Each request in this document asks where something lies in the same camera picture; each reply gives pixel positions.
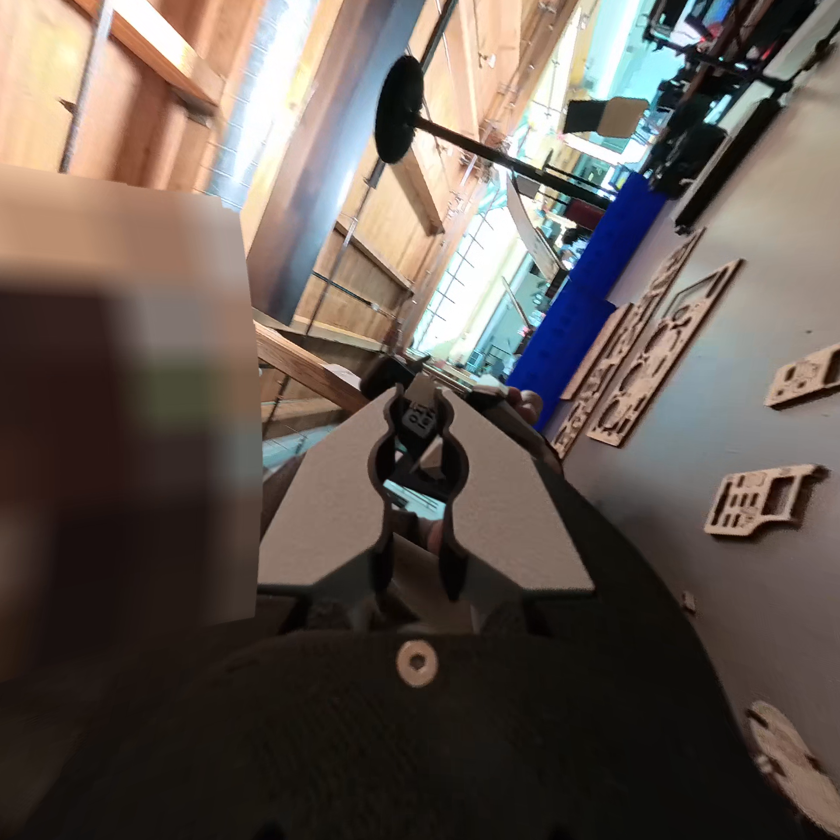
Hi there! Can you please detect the wooden sheet with round cutouts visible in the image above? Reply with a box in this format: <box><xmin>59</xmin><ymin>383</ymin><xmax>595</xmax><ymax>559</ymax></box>
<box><xmin>586</xmin><ymin>259</ymin><xmax>746</xmax><ymax>448</ymax></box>

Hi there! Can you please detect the black round-base stand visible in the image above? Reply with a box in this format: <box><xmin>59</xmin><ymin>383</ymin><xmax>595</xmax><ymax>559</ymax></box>
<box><xmin>374</xmin><ymin>55</ymin><xmax>621</xmax><ymax>212</ymax></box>

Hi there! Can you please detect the long wooden puzzle sheet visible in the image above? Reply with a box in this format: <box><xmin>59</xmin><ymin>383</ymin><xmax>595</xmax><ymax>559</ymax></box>
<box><xmin>550</xmin><ymin>226</ymin><xmax>707</xmax><ymax>462</ymax></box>

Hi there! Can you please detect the wooden beam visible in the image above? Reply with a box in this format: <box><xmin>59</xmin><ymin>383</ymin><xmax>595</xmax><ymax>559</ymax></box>
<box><xmin>253</xmin><ymin>320</ymin><xmax>370</xmax><ymax>416</ymax></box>

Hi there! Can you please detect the narrow wooden puzzle sheet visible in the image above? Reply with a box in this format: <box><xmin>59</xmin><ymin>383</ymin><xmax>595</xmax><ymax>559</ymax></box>
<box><xmin>560</xmin><ymin>302</ymin><xmax>635</xmax><ymax>403</ymax></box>

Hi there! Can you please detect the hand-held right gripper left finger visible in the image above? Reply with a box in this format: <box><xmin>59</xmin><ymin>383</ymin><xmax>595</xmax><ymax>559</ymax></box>
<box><xmin>258</xmin><ymin>385</ymin><xmax>406</xmax><ymax>601</ymax></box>

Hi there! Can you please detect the blue partition panel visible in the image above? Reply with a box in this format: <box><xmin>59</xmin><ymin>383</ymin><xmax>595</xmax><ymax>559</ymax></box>
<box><xmin>507</xmin><ymin>172</ymin><xmax>668</xmax><ymax>432</ymax></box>

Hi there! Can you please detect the small rectangular wooden panel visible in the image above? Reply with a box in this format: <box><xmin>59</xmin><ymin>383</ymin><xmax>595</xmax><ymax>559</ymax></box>
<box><xmin>704</xmin><ymin>463</ymin><xmax>830</xmax><ymax>540</ymax></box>
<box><xmin>763</xmin><ymin>341</ymin><xmax>840</xmax><ymax>410</ymax></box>

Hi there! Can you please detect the round wooden disc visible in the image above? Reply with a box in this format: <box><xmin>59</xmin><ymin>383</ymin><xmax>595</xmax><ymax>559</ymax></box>
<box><xmin>743</xmin><ymin>700</ymin><xmax>840</xmax><ymax>836</ymax></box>

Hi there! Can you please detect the person's left hand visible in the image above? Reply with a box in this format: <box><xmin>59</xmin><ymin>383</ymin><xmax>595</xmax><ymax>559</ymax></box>
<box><xmin>508</xmin><ymin>388</ymin><xmax>547</xmax><ymax>433</ymax></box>

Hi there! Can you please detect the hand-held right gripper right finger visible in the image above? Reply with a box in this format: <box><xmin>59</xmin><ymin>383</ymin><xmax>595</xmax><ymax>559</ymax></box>
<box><xmin>434</xmin><ymin>387</ymin><xmax>596</xmax><ymax>603</ymax></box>

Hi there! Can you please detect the grey desk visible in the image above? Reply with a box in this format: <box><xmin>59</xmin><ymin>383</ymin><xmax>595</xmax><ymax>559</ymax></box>
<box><xmin>561</xmin><ymin>39</ymin><xmax>840</xmax><ymax>840</ymax></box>

